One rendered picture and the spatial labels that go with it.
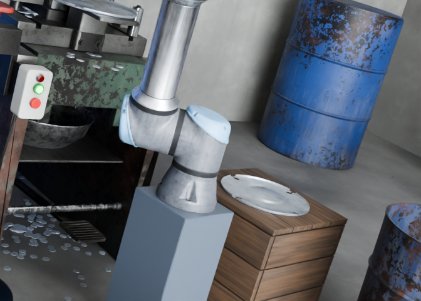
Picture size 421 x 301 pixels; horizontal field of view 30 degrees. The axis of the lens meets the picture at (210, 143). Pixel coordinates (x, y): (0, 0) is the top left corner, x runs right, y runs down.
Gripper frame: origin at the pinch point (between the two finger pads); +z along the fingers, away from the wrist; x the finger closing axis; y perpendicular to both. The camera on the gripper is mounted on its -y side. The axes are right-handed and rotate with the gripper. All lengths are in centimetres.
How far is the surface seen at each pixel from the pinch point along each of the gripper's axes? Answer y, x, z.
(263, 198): 35, -53, 31
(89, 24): -11.6, 1.7, 15.8
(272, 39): 209, 105, 88
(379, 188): 217, -5, 95
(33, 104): -35.3, -22.1, 25.7
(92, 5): -12.2, 4.0, 10.7
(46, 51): -25.6, -4.7, 22.3
